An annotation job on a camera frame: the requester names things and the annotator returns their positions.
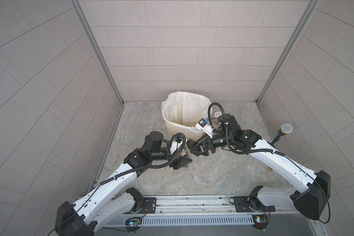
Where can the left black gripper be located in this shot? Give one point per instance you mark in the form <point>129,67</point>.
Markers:
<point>178,160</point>

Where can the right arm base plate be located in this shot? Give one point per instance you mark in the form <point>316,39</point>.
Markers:
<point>250,204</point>

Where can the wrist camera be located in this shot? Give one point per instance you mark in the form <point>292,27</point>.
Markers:
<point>175,145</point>
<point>205,126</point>

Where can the white plastic bin liner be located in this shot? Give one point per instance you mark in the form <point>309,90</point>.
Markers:
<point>185,107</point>

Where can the aluminium mounting rail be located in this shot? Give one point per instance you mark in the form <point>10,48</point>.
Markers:
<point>191,206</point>

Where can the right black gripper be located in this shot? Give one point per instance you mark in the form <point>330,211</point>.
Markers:
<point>206,145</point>

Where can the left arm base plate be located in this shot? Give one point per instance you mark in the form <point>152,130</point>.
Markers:
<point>148,205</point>

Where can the left green circuit board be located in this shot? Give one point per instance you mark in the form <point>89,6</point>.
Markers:
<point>133,222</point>

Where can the cream woven waste bin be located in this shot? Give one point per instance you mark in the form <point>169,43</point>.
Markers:
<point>189,130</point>

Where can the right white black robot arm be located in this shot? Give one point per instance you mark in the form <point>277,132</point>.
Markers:
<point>310,190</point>

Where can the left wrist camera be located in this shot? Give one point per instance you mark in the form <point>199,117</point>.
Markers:
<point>175,145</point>

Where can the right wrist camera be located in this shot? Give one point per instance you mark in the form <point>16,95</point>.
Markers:
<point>205,126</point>

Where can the white lidded glass jar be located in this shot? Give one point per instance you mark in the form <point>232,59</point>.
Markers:
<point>217,114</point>

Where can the green circuit board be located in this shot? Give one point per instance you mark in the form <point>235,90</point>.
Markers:
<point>133,222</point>
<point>260,222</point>

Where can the black stand with round top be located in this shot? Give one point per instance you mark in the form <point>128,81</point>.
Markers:
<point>284,130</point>

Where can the black lidded glass jar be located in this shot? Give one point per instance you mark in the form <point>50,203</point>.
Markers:
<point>186,153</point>

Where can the black round jar lid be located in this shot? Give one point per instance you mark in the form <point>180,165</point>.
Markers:
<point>192,145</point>

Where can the right green circuit board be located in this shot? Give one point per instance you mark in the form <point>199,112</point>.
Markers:
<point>260,222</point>

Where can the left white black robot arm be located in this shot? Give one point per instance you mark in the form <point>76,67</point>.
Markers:
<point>88,214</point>

